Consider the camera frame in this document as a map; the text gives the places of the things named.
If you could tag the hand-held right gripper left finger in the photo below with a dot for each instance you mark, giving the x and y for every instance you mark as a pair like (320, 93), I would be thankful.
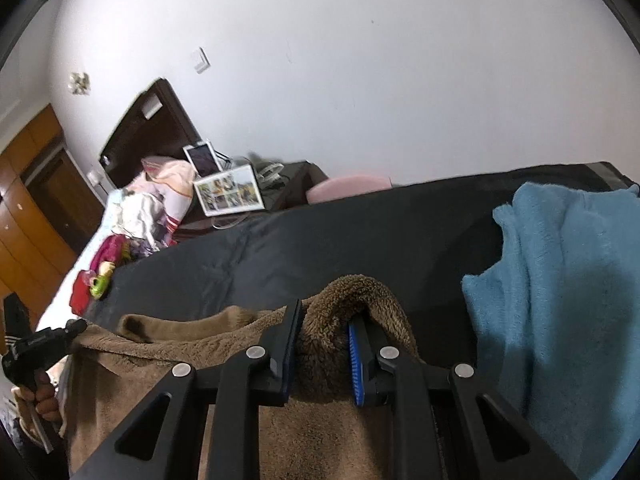
(280, 355)

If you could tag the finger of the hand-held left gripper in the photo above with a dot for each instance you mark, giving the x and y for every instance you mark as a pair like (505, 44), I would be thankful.
(74, 327)

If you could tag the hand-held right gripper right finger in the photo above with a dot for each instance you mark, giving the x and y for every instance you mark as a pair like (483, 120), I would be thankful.
(356, 365)

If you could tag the brown fleece garment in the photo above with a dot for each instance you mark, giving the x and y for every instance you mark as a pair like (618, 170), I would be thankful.
(320, 440)

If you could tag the teal fleece garment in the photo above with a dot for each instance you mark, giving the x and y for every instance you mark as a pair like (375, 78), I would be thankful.
(550, 310)

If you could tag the magenta clothes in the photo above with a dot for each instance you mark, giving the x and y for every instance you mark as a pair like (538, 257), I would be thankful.
(107, 252)

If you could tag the person's left hand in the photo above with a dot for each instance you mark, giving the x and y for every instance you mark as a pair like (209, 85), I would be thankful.
(45, 402)

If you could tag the red folded cloth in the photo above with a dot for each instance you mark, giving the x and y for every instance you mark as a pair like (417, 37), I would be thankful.
(80, 292)

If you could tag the green toy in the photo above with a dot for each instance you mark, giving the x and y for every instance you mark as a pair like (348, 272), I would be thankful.
(101, 282)

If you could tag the black cover cloth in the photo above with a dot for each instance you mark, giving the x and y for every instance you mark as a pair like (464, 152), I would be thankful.
(300, 245)

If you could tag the wooden wardrobe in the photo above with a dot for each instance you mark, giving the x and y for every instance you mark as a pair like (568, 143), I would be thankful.
(35, 200)

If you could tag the dark nightstand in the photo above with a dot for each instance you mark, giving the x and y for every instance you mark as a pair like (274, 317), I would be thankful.
(297, 180)

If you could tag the pink stool cushion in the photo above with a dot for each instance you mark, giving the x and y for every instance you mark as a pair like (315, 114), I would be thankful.
(347, 187)

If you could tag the dark wooden headboard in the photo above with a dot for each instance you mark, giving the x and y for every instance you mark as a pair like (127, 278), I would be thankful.
(145, 130)

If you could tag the white tablet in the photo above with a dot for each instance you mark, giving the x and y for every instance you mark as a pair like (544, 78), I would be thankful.
(204, 158)

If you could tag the photo collage frame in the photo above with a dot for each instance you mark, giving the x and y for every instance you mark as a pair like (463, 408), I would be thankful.
(229, 191)

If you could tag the wall decoration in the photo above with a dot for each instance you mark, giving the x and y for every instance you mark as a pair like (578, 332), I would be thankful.
(79, 82)

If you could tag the white wall switch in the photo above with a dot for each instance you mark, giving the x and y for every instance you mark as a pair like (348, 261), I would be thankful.
(201, 60)

